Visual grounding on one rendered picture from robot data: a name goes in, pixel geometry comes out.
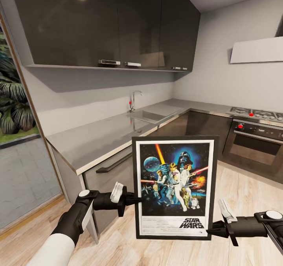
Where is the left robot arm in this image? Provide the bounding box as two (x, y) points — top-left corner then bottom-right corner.
(26, 182), (145, 266)

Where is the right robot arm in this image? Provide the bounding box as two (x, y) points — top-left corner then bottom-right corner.
(206, 199), (283, 255)

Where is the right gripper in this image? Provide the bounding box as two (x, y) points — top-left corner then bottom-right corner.
(206, 216), (255, 246)

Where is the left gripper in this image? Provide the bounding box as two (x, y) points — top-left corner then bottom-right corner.
(103, 186), (145, 217)

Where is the poster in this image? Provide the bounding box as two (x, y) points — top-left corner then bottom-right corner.
(132, 135), (219, 240)

